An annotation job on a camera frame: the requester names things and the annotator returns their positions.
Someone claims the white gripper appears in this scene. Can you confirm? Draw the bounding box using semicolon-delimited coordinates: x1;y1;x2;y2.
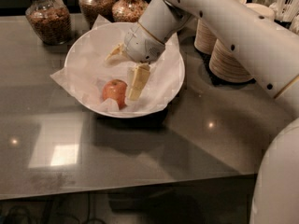
105;23;165;101

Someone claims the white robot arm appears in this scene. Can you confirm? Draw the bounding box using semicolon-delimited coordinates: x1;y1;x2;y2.
111;0;299;224

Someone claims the red apple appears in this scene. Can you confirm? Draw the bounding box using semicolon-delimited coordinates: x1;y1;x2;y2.
102;79;127;109

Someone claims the white bowl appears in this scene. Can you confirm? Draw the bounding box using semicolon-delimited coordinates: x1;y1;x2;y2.
64;21;186;119

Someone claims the white paper liner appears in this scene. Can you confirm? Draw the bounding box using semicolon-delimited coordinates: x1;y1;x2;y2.
50;14;181;114

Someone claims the glass cereal jar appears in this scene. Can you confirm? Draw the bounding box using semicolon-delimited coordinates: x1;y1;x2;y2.
112;0;148;22
25;0;72;45
78;0;116;27

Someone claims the rear stack of paper bowls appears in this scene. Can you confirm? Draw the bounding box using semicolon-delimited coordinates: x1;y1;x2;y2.
194;0;247;55

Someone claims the stack of paper bowls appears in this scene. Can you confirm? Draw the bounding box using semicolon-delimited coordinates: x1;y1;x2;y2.
194;0;247;55
208;2;277;84

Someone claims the left glass cereal jar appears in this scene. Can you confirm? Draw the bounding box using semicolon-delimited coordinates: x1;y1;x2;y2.
25;0;72;45

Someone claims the front stack of paper bowls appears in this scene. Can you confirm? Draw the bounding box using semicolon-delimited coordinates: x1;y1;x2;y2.
208;2;277;84

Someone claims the plastic cutlery bundle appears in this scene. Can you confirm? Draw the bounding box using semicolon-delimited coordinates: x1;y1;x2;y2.
270;0;299;22

